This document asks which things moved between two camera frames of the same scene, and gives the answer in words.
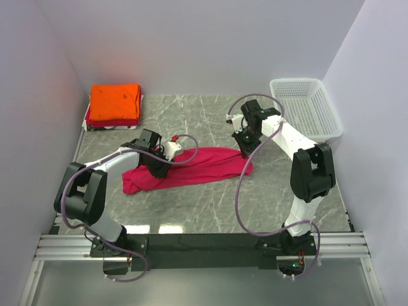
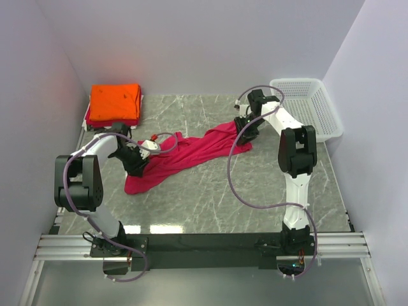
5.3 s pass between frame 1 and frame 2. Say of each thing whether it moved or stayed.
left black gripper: moved
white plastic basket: stayed
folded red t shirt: stayed
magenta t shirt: moved
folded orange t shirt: stayed
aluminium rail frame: stayed
